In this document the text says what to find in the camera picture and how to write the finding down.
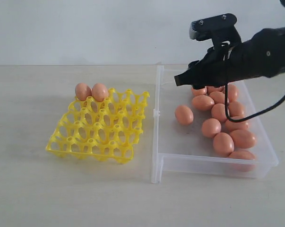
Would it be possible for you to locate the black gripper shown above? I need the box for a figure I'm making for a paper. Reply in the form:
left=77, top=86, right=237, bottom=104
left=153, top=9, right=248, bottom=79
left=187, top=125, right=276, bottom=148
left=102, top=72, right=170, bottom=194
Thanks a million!
left=174, top=44, right=253, bottom=88

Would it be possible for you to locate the brown egg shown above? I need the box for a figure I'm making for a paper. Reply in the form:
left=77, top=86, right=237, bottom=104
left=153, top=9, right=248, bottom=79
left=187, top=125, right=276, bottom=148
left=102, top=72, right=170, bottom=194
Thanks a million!
left=225, top=120, right=250, bottom=132
left=174, top=105, right=194, bottom=125
left=229, top=129, right=257, bottom=149
left=207, top=86, right=224, bottom=95
left=92, top=83, right=109, bottom=102
left=213, top=132, right=234, bottom=157
left=75, top=83, right=92, bottom=101
left=211, top=103, right=227, bottom=123
left=227, top=150, right=257, bottom=173
left=209, top=91, right=225, bottom=104
left=191, top=95, right=215, bottom=111
left=227, top=84, right=239, bottom=103
left=228, top=101, right=245, bottom=117
left=201, top=118, right=222, bottom=138
left=191, top=87, right=207, bottom=96

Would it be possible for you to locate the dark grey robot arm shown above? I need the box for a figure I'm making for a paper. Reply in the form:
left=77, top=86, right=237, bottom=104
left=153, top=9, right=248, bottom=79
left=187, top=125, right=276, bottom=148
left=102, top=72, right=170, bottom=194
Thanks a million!
left=174, top=13, right=285, bottom=89

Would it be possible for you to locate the clear plastic bin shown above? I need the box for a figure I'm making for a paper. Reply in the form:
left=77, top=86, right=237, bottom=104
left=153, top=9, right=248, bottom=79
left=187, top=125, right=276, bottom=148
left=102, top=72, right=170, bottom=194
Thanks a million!
left=151, top=66, right=279, bottom=183

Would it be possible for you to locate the yellow plastic egg tray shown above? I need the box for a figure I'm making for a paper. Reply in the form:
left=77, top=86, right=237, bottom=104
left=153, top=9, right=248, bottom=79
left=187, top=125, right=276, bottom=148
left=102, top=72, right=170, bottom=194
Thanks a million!
left=45, top=88, right=149, bottom=164

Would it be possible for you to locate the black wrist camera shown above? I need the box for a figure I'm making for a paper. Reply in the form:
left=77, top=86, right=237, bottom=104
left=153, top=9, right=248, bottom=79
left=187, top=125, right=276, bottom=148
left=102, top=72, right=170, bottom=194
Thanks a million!
left=189, top=13, right=242, bottom=48

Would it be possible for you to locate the black cable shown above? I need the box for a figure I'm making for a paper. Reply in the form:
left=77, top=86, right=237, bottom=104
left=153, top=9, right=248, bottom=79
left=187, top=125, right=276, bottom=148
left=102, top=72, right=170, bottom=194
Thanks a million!
left=224, top=0, right=285, bottom=123

